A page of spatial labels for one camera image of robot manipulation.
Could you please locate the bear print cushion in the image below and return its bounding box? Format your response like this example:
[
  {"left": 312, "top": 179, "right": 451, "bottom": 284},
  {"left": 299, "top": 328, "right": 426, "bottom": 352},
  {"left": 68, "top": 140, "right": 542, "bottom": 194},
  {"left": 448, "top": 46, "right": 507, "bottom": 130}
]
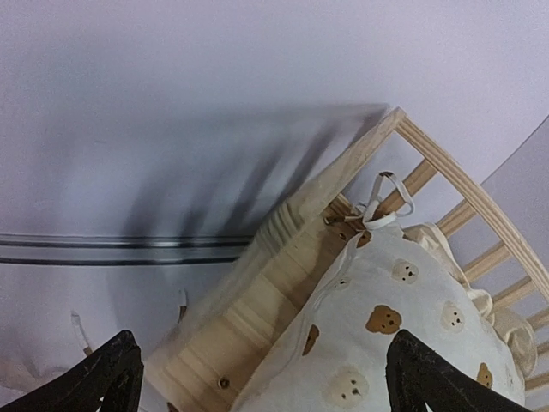
[{"left": 233, "top": 193, "right": 537, "bottom": 411}]

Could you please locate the wooden pet bed frame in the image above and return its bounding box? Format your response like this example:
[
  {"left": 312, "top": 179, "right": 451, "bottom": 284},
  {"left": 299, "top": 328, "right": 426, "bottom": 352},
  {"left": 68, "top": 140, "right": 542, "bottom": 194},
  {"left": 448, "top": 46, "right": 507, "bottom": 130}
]
[{"left": 145, "top": 109, "right": 548, "bottom": 411}]

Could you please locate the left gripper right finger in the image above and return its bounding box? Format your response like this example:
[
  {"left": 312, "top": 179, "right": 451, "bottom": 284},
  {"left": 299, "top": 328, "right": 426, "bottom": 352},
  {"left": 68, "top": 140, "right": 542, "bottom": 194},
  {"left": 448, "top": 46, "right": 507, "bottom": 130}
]
[{"left": 385, "top": 330, "right": 526, "bottom": 412}]

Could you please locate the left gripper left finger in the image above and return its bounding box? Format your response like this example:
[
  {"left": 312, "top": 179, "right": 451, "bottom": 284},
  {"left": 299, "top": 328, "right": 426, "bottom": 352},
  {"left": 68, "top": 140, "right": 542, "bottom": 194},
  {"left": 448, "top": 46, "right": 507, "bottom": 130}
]
[{"left": 1, "top": 330, "right": 144, "bottom": 412}]

